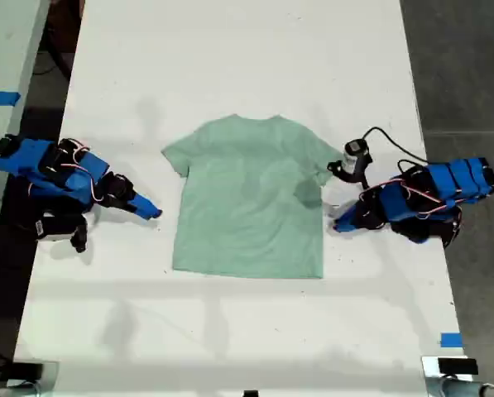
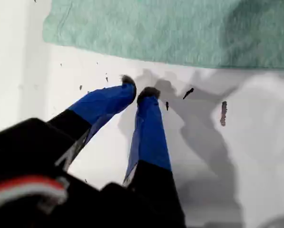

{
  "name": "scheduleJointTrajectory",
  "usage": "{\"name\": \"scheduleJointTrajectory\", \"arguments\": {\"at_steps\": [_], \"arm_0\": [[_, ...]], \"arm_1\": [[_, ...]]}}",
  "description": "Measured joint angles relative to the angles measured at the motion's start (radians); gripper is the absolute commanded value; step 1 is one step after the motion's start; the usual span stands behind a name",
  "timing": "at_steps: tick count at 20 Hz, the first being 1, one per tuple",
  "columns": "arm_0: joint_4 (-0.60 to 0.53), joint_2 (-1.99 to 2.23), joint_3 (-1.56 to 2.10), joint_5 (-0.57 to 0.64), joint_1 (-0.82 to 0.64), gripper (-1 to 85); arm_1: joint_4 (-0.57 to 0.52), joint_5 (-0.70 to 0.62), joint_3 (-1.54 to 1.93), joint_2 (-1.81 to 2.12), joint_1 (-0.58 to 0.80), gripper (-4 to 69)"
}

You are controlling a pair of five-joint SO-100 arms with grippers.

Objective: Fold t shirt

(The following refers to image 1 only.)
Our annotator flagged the pale green T-shirt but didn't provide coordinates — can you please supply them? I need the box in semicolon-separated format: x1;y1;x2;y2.
161;114;343;280

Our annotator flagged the short blue tape strip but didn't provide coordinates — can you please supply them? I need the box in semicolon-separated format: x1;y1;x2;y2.
439;332;464;349

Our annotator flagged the small black box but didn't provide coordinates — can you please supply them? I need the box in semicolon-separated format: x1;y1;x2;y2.
11;362;46;380
437;357;479;376

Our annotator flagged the black camera stalk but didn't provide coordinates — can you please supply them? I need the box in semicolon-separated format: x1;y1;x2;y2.
326;160;372;192
70;214;89;254

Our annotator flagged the black and silver camera box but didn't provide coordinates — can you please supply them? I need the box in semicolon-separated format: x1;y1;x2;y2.
342;139;374;175

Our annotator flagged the black camera cable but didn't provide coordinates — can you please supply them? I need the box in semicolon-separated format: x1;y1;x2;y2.
361;126;429;164

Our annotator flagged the black camera box, white label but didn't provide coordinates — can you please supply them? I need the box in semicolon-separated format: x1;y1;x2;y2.
34;211;82;243

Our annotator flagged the black floor cable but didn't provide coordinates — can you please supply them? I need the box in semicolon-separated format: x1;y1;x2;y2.
32;39;73;84

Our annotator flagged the silver metal table bracket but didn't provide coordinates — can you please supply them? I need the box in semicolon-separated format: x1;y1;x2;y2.
4;360;61;397
420;355;482;397

